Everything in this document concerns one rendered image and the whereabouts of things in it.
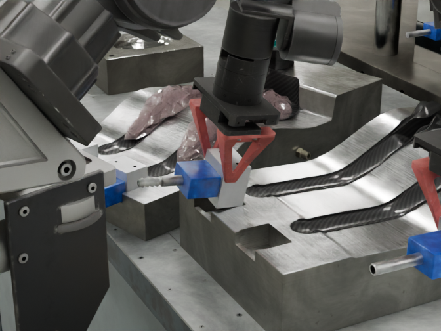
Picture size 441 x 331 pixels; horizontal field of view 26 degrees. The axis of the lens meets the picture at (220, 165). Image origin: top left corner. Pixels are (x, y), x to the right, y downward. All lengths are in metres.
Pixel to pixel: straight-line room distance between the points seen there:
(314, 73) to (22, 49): 1.00
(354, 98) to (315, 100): 0.06
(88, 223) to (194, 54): 1.03
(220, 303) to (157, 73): 0.79
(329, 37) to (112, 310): 0.65
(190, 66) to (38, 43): 1.22
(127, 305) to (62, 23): 0.84
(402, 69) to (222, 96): 1.00
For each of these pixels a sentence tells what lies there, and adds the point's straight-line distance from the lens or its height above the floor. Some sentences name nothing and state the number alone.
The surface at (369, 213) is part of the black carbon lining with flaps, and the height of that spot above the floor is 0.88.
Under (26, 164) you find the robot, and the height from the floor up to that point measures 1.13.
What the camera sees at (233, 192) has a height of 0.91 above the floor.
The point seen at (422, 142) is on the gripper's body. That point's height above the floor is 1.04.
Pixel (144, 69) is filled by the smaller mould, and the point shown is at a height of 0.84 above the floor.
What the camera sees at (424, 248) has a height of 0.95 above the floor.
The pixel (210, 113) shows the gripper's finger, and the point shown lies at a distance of 1.08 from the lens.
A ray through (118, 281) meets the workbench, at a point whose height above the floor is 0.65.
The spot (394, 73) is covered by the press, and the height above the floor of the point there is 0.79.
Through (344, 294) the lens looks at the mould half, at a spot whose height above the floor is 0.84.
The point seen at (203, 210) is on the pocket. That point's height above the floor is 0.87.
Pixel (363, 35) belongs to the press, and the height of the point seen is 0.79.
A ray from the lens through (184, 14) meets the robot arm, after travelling 0.68.
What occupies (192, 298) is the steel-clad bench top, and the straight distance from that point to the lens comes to 1.13.
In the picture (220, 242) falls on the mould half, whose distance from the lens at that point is 1.13.
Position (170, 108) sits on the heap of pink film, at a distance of 1.43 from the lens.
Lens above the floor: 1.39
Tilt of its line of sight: 23 degrees down
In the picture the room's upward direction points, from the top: straight up
